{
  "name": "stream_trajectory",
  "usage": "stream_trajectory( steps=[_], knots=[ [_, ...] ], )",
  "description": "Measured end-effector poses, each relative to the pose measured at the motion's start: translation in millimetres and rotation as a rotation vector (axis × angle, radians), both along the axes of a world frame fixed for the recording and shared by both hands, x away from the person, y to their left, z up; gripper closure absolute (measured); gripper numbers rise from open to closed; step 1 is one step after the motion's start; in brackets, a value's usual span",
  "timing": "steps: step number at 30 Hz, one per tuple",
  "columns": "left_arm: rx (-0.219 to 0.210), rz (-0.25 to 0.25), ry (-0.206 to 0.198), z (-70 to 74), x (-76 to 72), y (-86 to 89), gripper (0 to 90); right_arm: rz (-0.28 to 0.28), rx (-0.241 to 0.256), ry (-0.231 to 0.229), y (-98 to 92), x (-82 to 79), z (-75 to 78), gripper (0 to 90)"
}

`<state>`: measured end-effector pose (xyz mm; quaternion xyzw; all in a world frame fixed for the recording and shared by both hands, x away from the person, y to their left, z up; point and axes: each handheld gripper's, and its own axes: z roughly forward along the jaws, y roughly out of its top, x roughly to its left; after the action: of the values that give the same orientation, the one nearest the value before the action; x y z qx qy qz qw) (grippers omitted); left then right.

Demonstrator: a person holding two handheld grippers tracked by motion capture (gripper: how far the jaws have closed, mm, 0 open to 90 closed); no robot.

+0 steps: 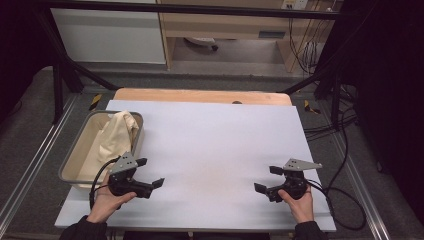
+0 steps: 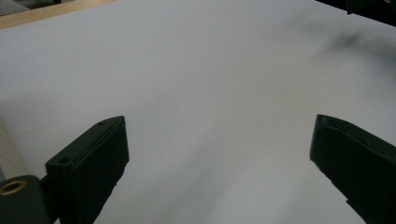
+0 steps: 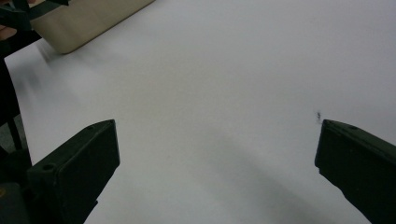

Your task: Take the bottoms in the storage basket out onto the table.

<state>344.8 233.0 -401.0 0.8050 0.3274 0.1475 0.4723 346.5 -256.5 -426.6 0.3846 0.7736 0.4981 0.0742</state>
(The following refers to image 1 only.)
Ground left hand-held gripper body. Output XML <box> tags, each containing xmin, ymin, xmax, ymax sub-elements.
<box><xmin>108</xmin><ymin>151</ymin><xmax>155</xmax><ymax>199</ymax></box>

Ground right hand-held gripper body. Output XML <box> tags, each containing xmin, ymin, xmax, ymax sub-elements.
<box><xmin>266</xmin><ymin>158</ymin><xmax>324</xmax><ymax>203</ymax></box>

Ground cream cloth garment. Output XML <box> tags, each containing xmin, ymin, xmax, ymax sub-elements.
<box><xmin>78</xmin><ymin>110</ymin><xmax>140</xmax><ymax>180</ymax></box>

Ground person's right hand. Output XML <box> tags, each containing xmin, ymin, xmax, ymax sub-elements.
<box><xmin>278</xmin><ymin>185</ymin><xmax>315</xmax><ymax>224</ymax></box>

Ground person's left hand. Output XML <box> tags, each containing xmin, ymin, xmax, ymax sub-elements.
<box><xmin>87</xmin><ymin>173</ymin><xmax>138</xmax><ymax>224</ymax></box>

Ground yellow black floor tape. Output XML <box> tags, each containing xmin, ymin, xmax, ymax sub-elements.
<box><xmin>88</xmin><ymin>93</ymin><xmax>103</xmax><ymax>112</ymax></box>
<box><xmin>303</xmin><ymin>99</ymin><xmax>322</xmax><ymax>115</ymax></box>

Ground black curtain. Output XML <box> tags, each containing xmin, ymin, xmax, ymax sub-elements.
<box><xmin>0</xmin><ymin>0</ymin><xmax>56</xmax><ymax>123</ymax></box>
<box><xmin>333</xmin><ymin>0</ymin><xmax>424</xmax><ymax>226</ymax></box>

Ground white cabinet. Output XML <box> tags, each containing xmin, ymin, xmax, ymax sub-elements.
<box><xmin>50</xmin><ymin>0</ymin><xmax>167</xmax><ymax>65</ymax></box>

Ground white chair base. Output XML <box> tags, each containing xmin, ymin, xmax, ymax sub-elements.
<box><xmin>183</xmin><ymin>36</ymin><xmax>220</xmax><ymax>52</ymax></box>

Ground light wooden desk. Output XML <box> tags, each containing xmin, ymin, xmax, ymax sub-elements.
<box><xmin>156</xmin><ymin>0</ymin><xmax>336</xmax><ymax>73</ymax></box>

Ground left hand-held gripper black cable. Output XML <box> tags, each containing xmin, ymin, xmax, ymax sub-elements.
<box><xmin>88</xmin><ymin>155</ymin><xmax>122</xmax><ymax>210</ymax></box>

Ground hand-held gripper black cable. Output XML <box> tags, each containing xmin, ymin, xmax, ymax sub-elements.
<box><xmin>305</xmin><ymin>179</ymin><xmax>368</xmax><ymax>232</ymax></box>
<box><xmin>88</xmin><ymin>155</ymin><xmax>122</xmax><ymax>210</ymax></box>

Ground right hand-held gripper black cable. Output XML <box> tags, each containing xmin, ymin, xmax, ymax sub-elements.
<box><xmin>305</xmin><ymin>179</ymin><xmax>368</xmax><ymax>232</ymax></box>

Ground black floor cables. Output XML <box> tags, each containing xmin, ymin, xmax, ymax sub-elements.
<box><xmin>304</xmin><ymin>84</ymin><xmax>359</xmax><ymax>142</ymax></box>

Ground aluminium floor rail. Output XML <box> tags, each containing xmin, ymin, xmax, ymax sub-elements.
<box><xmin>328</xmin><ymin>132</ymin><xmax>392</xmax><ymax>240</ymax></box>
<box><xmin>0</xmin><ymin>94</ymin><xmax>80</xmax><ymax>228</ymax></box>

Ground hanging black cables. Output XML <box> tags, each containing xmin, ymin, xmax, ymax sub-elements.
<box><xmin>287</xmin><ymin>16</ymin><xmax>322</xmax><ymax>75</ymax></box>

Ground black metal frame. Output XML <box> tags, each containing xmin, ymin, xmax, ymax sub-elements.
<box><xmin>33</xmin><ymin>0</ymin><xmax>344</xmax><ymax>125</ymax></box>

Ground wall power outlet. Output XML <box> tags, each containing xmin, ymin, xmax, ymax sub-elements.
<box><xmin>280</xmin><ymin>0</ymin><xmax>310</xmax><ymax>11</ymax></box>

